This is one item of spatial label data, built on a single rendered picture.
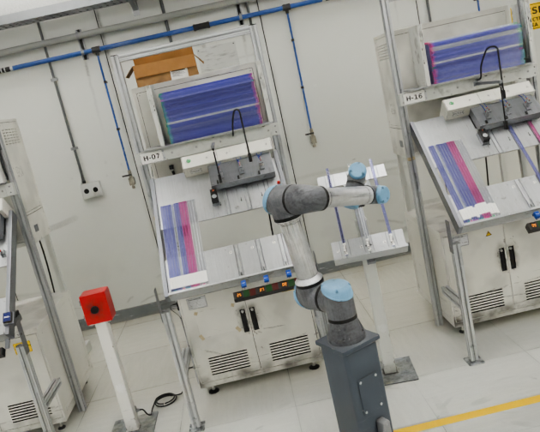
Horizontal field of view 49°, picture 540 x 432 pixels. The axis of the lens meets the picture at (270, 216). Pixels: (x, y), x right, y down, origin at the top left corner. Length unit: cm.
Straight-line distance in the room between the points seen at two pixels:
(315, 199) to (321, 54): 268
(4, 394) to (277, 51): 300
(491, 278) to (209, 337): 158
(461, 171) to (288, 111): 190
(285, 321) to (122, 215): 203
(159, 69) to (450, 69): 161
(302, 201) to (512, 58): 174
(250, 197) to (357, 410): 123
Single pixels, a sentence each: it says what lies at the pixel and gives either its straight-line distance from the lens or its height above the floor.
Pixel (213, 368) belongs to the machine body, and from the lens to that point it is 334.
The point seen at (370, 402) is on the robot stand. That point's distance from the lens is 244.
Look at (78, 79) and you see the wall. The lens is 480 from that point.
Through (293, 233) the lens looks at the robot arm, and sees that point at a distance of 227.
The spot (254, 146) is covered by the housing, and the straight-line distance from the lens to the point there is 315.
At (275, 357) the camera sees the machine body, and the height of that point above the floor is 14.
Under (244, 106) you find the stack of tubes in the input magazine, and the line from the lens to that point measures 315.
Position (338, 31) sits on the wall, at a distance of 477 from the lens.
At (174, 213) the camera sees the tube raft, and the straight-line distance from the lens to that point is 308.
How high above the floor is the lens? 154
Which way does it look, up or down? 12 degrees down
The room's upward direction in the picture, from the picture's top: 13 degrees counter-clockwise
